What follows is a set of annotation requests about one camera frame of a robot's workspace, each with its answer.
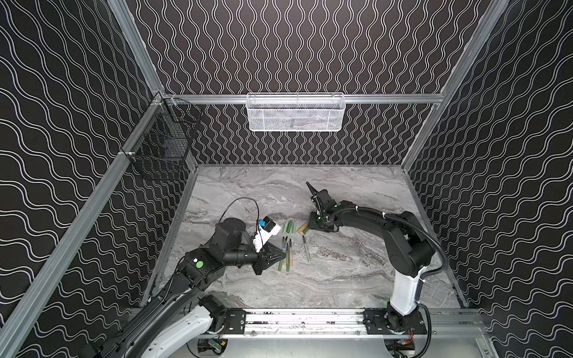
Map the light green marker pen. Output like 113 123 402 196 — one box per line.
302 235 311 263

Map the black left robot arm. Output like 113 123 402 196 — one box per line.
79 217 286 357

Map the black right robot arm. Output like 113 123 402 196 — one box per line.
308 185 442 317

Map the dark green marker pen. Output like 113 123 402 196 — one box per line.
285 239 291 272

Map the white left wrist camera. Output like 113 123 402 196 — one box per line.
252 216 282 252

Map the left camera black cable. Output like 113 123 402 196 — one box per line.
218 196 261 225

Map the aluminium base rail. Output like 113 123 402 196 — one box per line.
221 308 486 340

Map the white wire mesh basket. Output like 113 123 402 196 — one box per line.
246 92 346 132

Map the black wire basket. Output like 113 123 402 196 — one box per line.
119 92 194 183

